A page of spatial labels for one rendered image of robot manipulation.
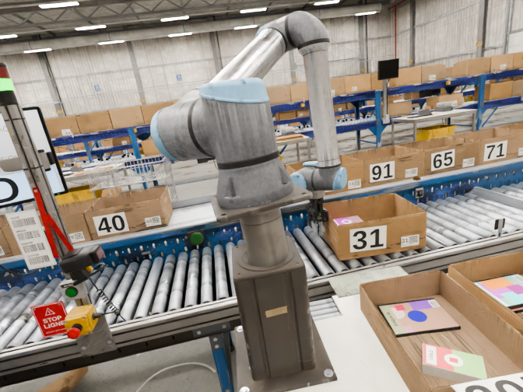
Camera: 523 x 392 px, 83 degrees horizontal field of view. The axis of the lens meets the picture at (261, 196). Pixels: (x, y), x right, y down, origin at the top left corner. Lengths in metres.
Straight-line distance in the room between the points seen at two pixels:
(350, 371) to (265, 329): 0.27
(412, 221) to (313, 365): 0.78
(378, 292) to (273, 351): 0.43
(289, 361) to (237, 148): 0.57
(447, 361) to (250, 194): 0.64
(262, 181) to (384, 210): 1.12
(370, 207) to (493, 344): 0.83
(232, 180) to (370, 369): 0.62
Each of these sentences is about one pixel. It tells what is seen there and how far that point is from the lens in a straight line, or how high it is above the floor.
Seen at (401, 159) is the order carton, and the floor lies 1.02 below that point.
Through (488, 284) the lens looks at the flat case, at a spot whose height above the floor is 0.78.
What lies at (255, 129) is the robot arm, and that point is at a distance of 0.64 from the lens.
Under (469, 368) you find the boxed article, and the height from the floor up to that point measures 0.79.
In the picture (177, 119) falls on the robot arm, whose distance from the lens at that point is 0.75.
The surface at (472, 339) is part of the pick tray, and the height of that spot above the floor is 0.76.
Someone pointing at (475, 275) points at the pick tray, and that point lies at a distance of 1.29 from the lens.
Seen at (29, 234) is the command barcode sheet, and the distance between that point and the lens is 1.19.
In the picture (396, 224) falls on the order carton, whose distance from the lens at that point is 1.39.
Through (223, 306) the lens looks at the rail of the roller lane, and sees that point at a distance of 1.22.
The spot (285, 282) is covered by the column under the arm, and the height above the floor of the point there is 1.04.
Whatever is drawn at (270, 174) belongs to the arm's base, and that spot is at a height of 1.31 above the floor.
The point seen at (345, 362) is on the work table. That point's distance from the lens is 0.96.
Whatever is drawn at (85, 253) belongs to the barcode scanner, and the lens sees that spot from 1.09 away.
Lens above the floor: 1.46
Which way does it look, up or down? 17 degrees down
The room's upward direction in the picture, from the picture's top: 8 degrees counter-clockwise
